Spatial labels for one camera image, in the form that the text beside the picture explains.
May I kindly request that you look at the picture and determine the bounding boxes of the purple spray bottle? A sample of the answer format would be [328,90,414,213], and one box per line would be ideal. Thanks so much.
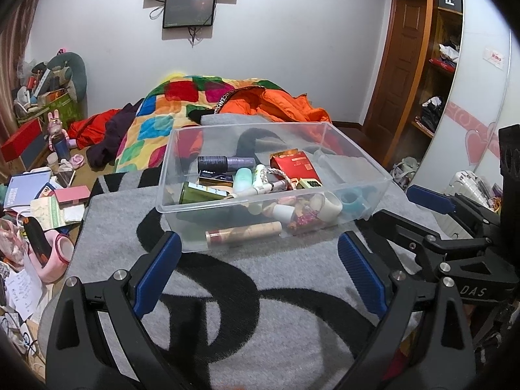
[198,155,257,175]

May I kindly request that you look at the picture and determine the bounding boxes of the red flat box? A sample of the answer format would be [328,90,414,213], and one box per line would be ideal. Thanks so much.
[0,120,45,163]

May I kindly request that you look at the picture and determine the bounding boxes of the red garment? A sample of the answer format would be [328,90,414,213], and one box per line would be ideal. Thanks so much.
[67,109,126,149]

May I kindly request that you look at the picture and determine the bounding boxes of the white suitcase with stickers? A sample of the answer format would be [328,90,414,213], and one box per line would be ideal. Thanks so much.
[443,171,505,213]

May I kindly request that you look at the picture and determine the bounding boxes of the brown wooden door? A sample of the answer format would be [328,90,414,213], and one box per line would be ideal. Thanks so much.
[363,0,434,163]

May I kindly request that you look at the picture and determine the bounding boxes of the black orange utility tool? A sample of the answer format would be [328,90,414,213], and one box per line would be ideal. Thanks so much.
[22,217,48,269]

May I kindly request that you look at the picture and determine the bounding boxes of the pink round holder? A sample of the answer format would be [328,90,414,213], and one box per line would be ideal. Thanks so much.
[36,231,76,283]

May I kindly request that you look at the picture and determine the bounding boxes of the white handbag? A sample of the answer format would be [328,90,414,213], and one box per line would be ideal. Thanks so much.
[392,158,419,188]

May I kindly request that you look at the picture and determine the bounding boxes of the orange padded jacket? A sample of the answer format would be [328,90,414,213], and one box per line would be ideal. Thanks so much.
[175,87,332,163]

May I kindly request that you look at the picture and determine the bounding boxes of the beige cosmetic tube white cap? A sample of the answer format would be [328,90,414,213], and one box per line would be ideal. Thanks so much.
[197,185,296,225]

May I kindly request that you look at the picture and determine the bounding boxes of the green glass bottle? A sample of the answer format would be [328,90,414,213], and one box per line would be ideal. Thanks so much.
[179,181,229,206]

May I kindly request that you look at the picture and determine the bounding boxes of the red gold packet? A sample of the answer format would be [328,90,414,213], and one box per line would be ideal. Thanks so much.
[270,150,324,190]

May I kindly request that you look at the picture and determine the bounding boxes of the pink beige cosmetic tube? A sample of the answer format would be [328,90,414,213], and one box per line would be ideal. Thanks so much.
[205,221,283,247]

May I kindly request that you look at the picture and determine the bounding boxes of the light blue tape roll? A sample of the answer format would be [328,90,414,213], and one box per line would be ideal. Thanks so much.
[339,189,367,214]

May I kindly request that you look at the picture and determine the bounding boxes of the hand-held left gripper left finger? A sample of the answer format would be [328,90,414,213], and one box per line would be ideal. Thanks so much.
[45,231,183,390]

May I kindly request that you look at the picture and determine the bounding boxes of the mint green bottle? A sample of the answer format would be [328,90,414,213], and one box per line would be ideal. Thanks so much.
[232,168,255,196]

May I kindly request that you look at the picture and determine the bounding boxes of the pink rabbit toy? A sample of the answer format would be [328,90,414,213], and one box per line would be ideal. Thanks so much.
[46,111,68,147]

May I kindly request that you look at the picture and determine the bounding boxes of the small blue box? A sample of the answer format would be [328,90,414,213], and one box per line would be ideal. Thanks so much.
[199,171,237,186]

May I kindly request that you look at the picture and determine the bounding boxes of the white round jar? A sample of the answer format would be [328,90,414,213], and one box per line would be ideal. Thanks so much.
[315,192,344,222]

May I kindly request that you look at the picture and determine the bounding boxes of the clear plastic storage box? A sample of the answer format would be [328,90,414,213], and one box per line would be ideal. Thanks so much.
[156,122,393,253]

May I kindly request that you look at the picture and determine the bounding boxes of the pale green notebook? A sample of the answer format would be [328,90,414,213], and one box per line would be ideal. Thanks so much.
[30,198,66,228]

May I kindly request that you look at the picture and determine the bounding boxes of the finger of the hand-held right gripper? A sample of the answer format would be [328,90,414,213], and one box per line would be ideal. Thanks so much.
[374,209,492,281]
[406,185,503,239]

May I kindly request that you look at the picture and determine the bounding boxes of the colourful patchwork quilt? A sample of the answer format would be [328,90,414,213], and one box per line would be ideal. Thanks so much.
[114,75,286,174]

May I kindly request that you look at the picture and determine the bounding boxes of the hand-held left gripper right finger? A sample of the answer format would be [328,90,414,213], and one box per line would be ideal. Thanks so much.
[338,231,476,390]

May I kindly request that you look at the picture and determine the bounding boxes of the white handwritten papers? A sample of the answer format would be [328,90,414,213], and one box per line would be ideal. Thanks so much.
[4,268,44,322]

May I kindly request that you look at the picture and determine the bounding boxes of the dark purple garment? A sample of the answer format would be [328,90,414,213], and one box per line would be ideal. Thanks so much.
[86,98,145,170]

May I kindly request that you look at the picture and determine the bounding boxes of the grey black patterned blanket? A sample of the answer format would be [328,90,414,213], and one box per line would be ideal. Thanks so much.
[38,114,448,390]

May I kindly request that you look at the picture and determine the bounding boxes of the blue notebook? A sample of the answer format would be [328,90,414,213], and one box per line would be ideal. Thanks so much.
[4,172,52,210]

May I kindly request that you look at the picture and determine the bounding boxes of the pink flat case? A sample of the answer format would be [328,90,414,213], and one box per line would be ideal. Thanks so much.
[53,186,90,204]

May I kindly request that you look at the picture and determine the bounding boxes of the light green cosmetic tube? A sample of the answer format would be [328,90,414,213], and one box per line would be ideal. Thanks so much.
[252,164,269,196]

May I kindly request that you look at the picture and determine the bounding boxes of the white wardrobe pink hearts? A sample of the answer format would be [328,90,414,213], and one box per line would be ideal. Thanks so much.
[390,0,520,212]

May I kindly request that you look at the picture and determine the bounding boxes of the brown striped curtain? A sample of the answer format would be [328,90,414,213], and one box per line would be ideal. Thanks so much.
[0,4,53,147]

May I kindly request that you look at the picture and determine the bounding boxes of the wooden shelf unit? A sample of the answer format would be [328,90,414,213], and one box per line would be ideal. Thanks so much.
[410,0,464,139]

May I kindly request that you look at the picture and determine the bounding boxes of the pink braided cord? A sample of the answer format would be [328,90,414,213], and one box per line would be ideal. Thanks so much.
[260,166,294,191]

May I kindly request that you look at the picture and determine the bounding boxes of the dark blue bottle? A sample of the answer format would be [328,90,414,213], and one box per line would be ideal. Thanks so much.
[51,136,71,162]

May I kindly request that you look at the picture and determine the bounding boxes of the green cardboard box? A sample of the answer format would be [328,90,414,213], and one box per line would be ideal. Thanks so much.
[16,91,80,125]

